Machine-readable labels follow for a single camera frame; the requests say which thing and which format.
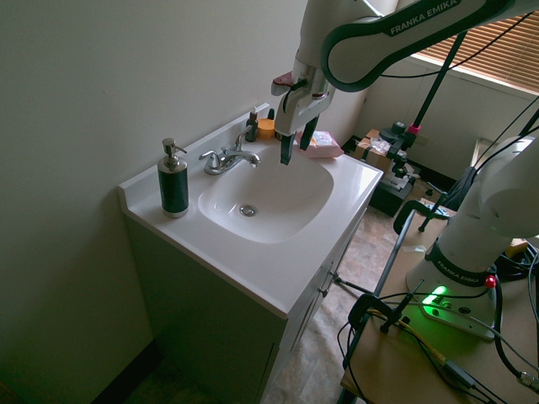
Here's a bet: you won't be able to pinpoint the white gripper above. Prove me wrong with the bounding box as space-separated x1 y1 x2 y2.
275 89 334 167

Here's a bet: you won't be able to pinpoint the pink wipes pack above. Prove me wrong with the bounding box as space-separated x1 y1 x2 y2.
294 130 344 160

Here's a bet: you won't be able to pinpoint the orange round jar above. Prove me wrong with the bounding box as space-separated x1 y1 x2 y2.
256 118 277 141

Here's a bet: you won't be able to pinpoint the dark dropper bottle white cap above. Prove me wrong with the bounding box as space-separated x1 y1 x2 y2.
246 108 260 143

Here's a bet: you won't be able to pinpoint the brown cardboard box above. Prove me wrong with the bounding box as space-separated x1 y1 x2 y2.
352 128 400 173

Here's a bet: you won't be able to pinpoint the black equipment case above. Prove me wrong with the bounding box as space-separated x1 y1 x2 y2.
369 178 417 218

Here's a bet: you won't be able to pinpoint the dark soap dispenser silver pump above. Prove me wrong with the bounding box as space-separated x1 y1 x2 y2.
157 137 190 219

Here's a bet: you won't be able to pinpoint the white sink countertop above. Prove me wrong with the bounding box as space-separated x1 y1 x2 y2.
118 102 385 318

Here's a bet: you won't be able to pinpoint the black C-clamp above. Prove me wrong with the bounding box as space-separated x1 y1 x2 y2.
392 200 442 237
346 279 427 334

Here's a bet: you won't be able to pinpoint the grey vanity cabinet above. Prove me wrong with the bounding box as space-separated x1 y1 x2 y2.
123 205 372 404

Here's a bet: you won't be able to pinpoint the brown window blinds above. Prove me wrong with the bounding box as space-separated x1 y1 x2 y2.
409 8 539 96

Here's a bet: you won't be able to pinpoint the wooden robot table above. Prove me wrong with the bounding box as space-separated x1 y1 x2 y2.
339 205 539 404

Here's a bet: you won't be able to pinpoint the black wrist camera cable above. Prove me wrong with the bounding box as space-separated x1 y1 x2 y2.
282 77 307 115

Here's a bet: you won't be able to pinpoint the chrome two-handle faucet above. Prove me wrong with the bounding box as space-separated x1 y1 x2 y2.
198 125 262 176

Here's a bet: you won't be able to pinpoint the black camera stand pink clamp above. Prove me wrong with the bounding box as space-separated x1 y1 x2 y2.
377 30 469 199

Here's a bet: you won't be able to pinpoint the yellow cable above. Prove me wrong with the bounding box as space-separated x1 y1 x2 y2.
369 308 448 368

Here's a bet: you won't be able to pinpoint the grey cable adapter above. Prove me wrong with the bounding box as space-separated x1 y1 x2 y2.
437 357 479 389

